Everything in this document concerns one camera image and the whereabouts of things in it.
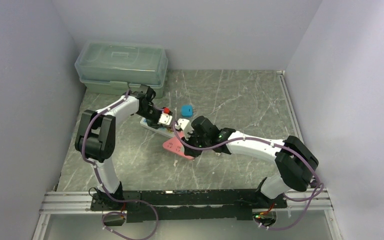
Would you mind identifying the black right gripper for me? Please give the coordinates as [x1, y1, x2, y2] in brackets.
[180, 128, 211, 157]

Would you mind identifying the white multicolour power strip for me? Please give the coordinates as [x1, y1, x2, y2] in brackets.
[139, 117, 175, 139]

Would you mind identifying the blue plug adapter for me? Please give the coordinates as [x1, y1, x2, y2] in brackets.
[180, 104, 194, 118]

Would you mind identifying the pink triangular power strip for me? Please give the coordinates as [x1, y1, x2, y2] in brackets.
[162, 137, 194, 160]

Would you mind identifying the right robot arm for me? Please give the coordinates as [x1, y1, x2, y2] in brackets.
[173, 116, 319, 208]

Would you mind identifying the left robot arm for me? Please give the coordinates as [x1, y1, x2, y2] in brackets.
[74, 85, 173, 210]

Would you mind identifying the green plastic storage box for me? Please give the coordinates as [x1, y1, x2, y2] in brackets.
[74, 40, 169, 98]

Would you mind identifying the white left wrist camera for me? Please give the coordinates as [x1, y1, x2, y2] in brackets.
[158, 107, 173, 127]

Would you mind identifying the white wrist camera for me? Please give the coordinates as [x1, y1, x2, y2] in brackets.
[175, 118, 194, 141]
[158, 107, 173, 127]

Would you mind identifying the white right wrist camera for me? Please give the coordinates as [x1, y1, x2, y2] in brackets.
[175, 118, 194, 141]

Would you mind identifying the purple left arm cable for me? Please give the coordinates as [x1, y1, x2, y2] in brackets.
[80, 89, 160, 240]

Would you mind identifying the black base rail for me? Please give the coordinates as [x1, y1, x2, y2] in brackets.
[90, 188, 288, 223]

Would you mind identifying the aluminium frame rail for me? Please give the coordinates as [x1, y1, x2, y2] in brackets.
[31, 70, 344, 240]

